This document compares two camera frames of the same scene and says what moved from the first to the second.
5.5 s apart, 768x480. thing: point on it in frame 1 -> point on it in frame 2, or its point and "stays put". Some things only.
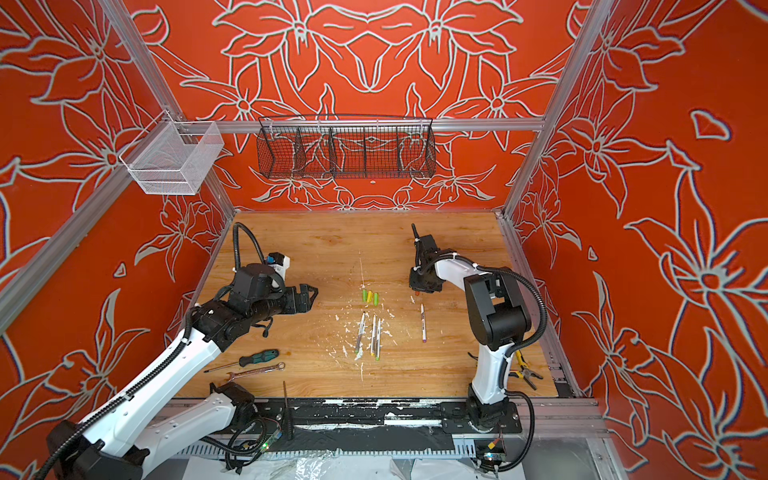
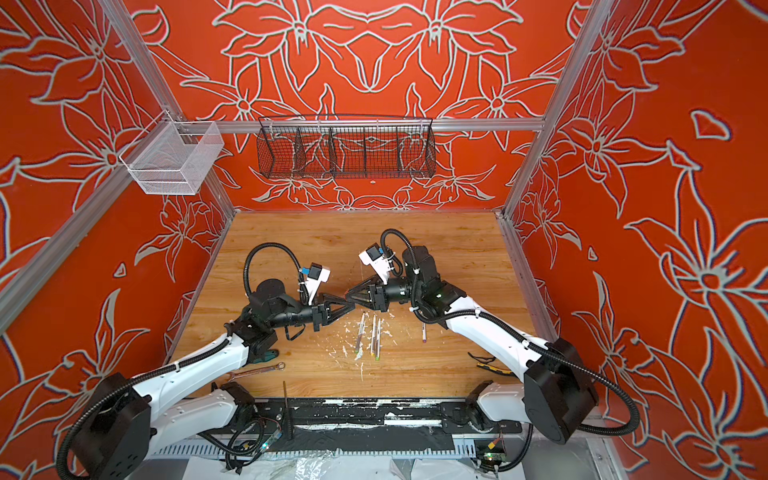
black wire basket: (346, 147) stays put
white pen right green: (378, 339) stays put
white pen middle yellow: (373, 338) stays put
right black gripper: (416, 286) -> (377, 293)
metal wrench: (279, 366) stays put
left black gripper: (295, 305) -> (319, 312)
